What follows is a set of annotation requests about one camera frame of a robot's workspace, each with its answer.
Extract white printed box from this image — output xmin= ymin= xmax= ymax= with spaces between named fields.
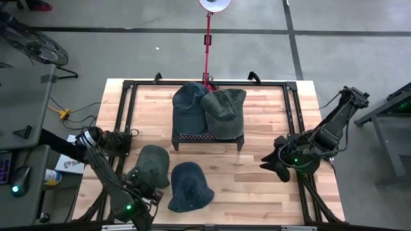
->
xmin=54 ymin=134 xmax=87 ymax=175

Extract black floor fan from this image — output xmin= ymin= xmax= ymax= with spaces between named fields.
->
xmin=0 ymin=12 xmax=79 ymax=80

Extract black keyboard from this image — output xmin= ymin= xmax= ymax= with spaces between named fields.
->
xmin=0 ymin=152 xmax=13 ymax=186

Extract grey metal cart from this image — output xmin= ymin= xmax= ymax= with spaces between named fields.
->
xmin=354 ymin=82 xmax=411 ymax=187

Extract grey desk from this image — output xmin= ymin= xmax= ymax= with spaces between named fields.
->
xmin=0 ymin=144 xmax=51 ymax=227
xmin=0 ymin=63 xmax=57 ymax=151

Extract wooden table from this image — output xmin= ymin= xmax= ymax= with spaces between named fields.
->
xmin=73 ymin=79 xmax=346 ymax=225

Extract black device green lights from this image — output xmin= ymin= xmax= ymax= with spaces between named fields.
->
xmin=395 ymin=101 xmax=411 ymax=114

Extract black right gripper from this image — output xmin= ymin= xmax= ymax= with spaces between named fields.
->
xmin=259 ymin=134 xmax=311 ymax=183

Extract small black desk object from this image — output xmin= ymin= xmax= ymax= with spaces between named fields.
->
xmin=12 ymin=125 xmax=33 ymax=141

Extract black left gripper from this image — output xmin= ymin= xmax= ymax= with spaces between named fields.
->
xmin=123 ymin=173 xmax=164 ymax=208

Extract yellow power plug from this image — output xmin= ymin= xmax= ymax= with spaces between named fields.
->
xmin=47 ymin=105 xmax=72 ymax=121

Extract silver metal bracket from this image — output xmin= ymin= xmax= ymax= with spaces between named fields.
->
xmin=281 ymin=225 xmax=318 ymax=231
xmin=101 ymin=224 xmax=139 ymax=231

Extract black perforated metal stand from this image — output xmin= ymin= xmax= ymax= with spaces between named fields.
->
xmin=171 ymin=130 xmax=245 ymax=151

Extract red stand white lamp head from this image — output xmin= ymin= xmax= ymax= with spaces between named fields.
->
xmin=191 ymin=0 xmax=232 ymax=92

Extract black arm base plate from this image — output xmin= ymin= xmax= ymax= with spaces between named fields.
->
xmin=96 ymin=131 xmax=133 ymax=157
xmin=288 ymin=133 xmax=335 ymax=160

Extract red shoe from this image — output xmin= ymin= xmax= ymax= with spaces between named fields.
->
xmin=24 ymin=0 xmax=53 ymax=13

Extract black computer mouse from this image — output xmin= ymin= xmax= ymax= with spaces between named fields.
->
xmin=9 ymin=166 xmax=32 ymax=198

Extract white blue drink can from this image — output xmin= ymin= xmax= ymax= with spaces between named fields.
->
xmin=43 ymin=168 xmax=62 ymax=186

